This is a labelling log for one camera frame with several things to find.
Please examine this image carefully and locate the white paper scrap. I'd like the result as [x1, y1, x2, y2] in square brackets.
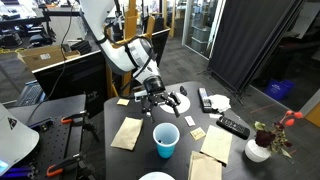
[209, 113, 221, 119]

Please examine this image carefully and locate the blue plastic cup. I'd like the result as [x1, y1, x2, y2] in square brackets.
[153, 123, 180, 159]

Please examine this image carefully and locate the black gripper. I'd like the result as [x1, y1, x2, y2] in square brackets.
[134, 90, 181, 123]

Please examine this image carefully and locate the small white card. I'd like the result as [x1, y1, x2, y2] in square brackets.
[185, 116, 195, 127]

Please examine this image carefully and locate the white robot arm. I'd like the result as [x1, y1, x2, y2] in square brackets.
[79, 0, 180, 117]

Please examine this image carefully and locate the yellow sticky note pad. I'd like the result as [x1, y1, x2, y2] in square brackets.
[190, 127, 206, 140]

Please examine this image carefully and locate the large brown paper napkin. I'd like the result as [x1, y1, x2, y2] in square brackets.
[200, 125, 232, 165]

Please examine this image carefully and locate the crumpled white tissue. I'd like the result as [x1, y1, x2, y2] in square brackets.
[209, 94, 231, 112]

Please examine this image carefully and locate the small yellow sticky note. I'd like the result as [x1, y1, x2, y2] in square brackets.
[117, 99, 130, 106]

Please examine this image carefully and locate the dark red rose bouquet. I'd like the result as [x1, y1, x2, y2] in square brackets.
[254, 110, 303, 158]

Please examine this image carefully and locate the cardboard box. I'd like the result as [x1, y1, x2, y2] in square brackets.
[17, 46, 80, 71]

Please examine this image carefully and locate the wooden frame stand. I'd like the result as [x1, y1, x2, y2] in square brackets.
[106, 0, 155, 98]

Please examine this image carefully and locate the black computer monitor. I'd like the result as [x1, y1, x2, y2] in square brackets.
[32, 50, 108, 117]

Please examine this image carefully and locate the black remote control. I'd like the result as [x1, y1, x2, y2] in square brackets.
[198, 87, 213, 113]
[216, 116, 250, 140]

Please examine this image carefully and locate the folded brown paper napkin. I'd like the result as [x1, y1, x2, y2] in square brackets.
[188, 151, 222, 180]

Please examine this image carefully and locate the black keyboard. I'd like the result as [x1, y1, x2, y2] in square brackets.
[16, 83, 46, 106]

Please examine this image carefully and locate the orange handled clamp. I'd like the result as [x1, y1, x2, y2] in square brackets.
[60, 110, 88, 124]
[46, 153, 83, 177]

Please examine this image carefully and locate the dark folding screen divider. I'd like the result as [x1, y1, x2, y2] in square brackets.
[208, 0, 305, 93]

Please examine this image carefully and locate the small black object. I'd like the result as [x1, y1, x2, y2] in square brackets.
[180, 86, 187, 96]

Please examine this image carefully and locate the white plate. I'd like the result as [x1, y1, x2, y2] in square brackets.
[139, 172, 175, 180]
[160, 93, 191, 114]

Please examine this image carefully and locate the white flower vase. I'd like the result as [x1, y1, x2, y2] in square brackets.
[245, 139, 271, 163]

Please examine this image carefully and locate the blue plastic bin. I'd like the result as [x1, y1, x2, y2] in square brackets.
[264, 80, 295, 100]

